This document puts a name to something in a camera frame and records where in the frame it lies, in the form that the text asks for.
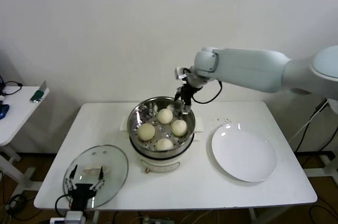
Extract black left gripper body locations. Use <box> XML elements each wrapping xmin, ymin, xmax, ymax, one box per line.
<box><xmin>68</xmin><ymin>183</ymin><xmax>97</xmax><ymax>210</ymax></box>

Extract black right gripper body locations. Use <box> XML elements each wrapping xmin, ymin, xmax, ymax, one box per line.
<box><xmin>181</xmin><ymin>68</ymin><xmax>209</xmax><ymax>105</ymax></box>

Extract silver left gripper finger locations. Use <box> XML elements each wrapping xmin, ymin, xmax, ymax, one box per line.
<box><xmin>89</xmin><ymin>166</ymin><xmax>106</xmax><ymax>192</ymax></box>
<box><xmin>65</xmin><ymin>165</ymin><xmax>78</xmax><ymax>191</ymax></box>

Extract white steamed baozi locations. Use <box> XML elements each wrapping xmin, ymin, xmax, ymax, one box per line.
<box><xmin>137</xmin><ymin>123</ymin><xmax>156</xmax><ymax>142</ymax></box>
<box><xmin>171</xmin><ymin>119</ymin><xmax>189</xmax><ymax>137</ymax></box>
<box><xmin>157</xmin><ymin>108</ymin><xmax>174</xmax><ymax>124</ymax></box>
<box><xmin>155</xmin><ymin>138</ymin><xmax>174</xmax><ymax>152</ymax></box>

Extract glass lid with white handle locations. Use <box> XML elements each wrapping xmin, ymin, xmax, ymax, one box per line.
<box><xmin>63</xmin><ymin>144</ymin><xmax>129</xmax><ymax>209</ymax></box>

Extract stainless steel steamer basket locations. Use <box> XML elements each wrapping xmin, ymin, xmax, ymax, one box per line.
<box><xmin>120</xmin><ymin>96</ymin><xmax>205</xmax><ymax>156</ymax></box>

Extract scattered dark crumbs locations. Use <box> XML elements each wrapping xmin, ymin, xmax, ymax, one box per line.
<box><xmin>212</xmin><ymin>117</ymin><xmax>233</xmax><ymax>125</ymax></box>

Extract white electric cooker base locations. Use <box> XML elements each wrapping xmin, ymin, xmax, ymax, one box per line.
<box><xmin>129</xmin><ymin>128</ymin><xmax>205</xmax><ymax>174</ymax></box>

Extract white floor power strip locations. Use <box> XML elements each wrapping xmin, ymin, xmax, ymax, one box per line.
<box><xmin>6</xmin><ymin>199</ymin><xmax>21</xmax><ymax>210</ymax></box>

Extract white round plate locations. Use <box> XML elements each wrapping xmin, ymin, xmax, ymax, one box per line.
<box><xmin>211</xmin><ymin>124</ymin><xmax>278</xmax><ymax>183</ymax></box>

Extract gray power strip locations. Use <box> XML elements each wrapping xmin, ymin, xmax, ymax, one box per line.
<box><xmin>141</xmin><ymin>216</ymin><xmax>175</xmax><ymax>224</ymax></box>

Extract white side table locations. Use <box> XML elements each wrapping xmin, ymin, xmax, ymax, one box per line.
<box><xmin>0</xmin><ymin>86</ymin><xmax>51</xmax><ymax>195</ymax></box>

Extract blue handheld device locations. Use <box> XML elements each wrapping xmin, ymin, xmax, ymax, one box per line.
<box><xmin>0</xmin><ymin>104</ymin><xmax>11</xmax><ymax>119</ymax></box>

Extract black plug adapter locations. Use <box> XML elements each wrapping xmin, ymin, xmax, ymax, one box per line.
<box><xmin>315</xmin><ymin>98</ymin><xmax>330</xmax><ymax>114</ymax></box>

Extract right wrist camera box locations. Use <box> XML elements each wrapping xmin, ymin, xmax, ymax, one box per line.
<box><xmin>174</xmin><ymin>67</ymin><xmax>187</xmax><ymax>80</ymax></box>

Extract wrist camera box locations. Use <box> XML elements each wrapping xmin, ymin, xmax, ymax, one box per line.
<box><xmin>50</xmin><ymin>209</ymin><xmax>87</xmax><ymax>224</ymax></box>
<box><xmin>174</xmin><ymin>67</ymin><xmax>187</xmax><ymax>80</ymax></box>

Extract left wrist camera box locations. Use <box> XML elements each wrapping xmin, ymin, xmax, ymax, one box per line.
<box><xmin>50</xmin><ymin>209</ymin><xmax>87</xmax><ymax>224</ymax></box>

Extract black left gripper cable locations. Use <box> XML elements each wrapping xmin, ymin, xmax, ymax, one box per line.
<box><xmin>54</xmin><ymin>194</ymin><xmax>72</xmax><ymax>211</ymax></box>

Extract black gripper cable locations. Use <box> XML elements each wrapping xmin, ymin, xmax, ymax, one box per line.
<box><xmin>191</xmin><ymin>80</ymin><xmax>223</xmax><ymax>105</ymax></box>
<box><xmin>54</xmin><ymin>194</ymin><xmax>72</xmax><ymax>211</ymax></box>

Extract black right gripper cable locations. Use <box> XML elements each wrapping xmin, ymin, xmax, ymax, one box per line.
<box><xmin>191</xmin><ymin>80</ymin><xmax>223</xmax><ymax>105</ymax></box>

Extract white wall cable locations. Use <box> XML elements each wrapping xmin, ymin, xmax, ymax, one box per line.
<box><xmin>289</xmin><ymin>107</ymin><xmax>333</xmax><ymax>143</ymax></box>

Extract black laptop cable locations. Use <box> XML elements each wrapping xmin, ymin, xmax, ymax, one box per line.
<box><xmin>2</xmin><ymin>80</ymin><xmax>24</xmax><ymax>97</ymax></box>

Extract black wall cable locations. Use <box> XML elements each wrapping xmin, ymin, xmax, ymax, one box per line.
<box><xmin>294</xmin><ymin>98</ymin><xmax>335</xmax><ymax>153</ymax></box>

